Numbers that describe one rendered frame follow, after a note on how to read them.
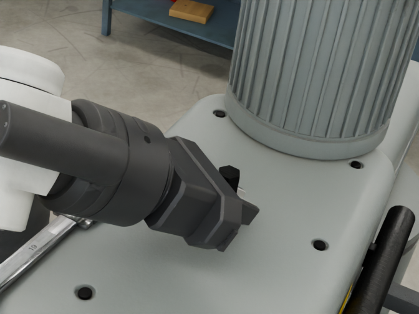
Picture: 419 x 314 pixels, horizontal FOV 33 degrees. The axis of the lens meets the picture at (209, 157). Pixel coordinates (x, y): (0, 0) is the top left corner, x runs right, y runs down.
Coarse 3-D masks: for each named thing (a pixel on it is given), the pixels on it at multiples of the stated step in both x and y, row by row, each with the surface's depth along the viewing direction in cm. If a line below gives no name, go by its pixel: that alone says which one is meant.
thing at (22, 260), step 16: (48, 224) 63; (64, 224) 63; (80, 224) 64; (32, 240) 61; (48, 240) 62; (16, 256) 60; (32, 256) 60; (0, 272) 58; (16, 272) 58; (0, 288) 57
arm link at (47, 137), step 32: (0, 96) 46; (32, 96) 47; (0, 128) 43; (32, 128) 43; (64, 128) 45; (96, 128) 50; (0, 160) 46; (32, 160) 44; (64, 160) 45; (96, 160) 46; (128, 160) 48; (0, 192) 46; (32, 192) 48; (64, 192) 50; (96, 192) 50; (0, 224) 46
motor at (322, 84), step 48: (288, 0) 69; (336, 0) 67; (384, 0) 67; (240, 48) 78; (288, 48) 72; (336, 48) 70; (384, 48) 70; (240, 96) 80; (288, 96) 74; (336, 96) 73; (384, 96) 76; (288, 144) 77; (336, 144) 77
